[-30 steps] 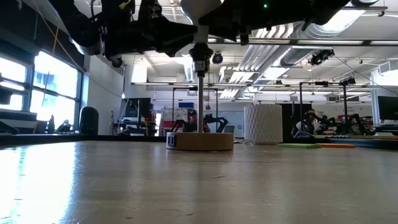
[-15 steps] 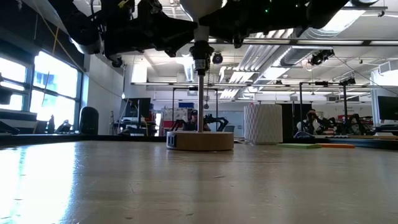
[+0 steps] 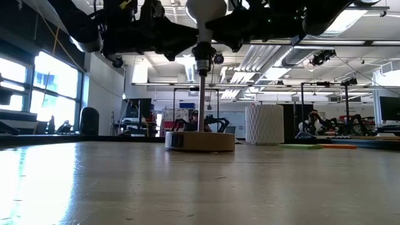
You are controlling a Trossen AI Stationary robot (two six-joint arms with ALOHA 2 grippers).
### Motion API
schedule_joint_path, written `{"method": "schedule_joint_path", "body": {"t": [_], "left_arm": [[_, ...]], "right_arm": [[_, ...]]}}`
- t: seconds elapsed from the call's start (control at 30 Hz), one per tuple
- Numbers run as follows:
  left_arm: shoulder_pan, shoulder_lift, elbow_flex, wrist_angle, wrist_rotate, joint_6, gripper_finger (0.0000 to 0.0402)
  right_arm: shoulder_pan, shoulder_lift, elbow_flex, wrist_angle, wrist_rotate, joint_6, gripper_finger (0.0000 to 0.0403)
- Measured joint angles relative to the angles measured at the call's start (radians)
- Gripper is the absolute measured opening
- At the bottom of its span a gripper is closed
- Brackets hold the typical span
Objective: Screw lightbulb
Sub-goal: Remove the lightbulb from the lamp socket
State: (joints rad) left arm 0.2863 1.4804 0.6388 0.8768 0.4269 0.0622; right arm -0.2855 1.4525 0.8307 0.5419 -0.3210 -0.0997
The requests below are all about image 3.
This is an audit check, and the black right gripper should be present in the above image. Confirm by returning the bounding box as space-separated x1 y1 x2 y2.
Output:
204 0 309 53

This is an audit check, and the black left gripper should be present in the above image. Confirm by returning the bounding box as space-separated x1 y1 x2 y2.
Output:
101 0 200 62

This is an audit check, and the white lightbulb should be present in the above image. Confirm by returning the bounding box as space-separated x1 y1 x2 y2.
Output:
185 0 229 45

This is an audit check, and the lamp with wooden base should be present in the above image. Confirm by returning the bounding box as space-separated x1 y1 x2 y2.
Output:
164 41 236 153

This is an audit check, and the black computer monitor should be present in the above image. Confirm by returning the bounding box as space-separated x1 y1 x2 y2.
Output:
379 95 400 123
122 97 153 120

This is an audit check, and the person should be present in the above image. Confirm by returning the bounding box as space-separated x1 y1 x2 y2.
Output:
297 109 328 136
186 109 214 133

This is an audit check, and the white textured cup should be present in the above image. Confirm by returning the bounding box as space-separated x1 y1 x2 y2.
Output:
244 104 286 146

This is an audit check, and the black overhead rig beam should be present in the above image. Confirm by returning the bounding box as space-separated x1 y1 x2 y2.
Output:
211 36 400 47

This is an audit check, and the black rounded bin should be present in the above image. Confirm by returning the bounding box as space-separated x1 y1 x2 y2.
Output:
79 106 101 136

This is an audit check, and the green sticky note pad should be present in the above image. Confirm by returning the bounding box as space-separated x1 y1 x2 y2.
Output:
278 143 324 151

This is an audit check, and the orange sticky note pad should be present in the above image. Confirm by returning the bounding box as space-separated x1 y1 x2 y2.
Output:
319 143 358 150

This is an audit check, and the silver ventilation duct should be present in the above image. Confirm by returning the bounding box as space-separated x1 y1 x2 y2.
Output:
243 34 338 73

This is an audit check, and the black background rig frame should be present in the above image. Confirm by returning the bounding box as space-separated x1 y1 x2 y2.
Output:
299 76 360 137

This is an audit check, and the black aluminium table frame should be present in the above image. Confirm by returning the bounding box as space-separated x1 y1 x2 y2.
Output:
0 133 400 151

